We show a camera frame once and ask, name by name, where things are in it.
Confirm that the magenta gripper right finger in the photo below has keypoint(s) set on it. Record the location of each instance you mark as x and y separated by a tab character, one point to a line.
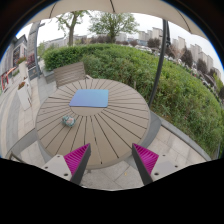
152	166

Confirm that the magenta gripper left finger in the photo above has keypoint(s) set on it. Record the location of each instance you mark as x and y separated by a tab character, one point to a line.
70	167

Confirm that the green hedge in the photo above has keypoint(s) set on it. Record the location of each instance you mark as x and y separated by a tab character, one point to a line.
176	95

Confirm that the wooden slatted chair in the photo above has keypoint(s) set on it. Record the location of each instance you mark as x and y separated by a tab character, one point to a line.
70	73

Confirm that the white planter box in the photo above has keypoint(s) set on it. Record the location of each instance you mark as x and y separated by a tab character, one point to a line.
24	95

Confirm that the dark umbrella pole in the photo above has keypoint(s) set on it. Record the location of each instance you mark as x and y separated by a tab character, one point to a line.
160	63

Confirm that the beige patio umbrella canopy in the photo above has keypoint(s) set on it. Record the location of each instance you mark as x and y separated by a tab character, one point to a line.
158	8

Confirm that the grey lamp post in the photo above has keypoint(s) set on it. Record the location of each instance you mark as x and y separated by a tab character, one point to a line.
39	24

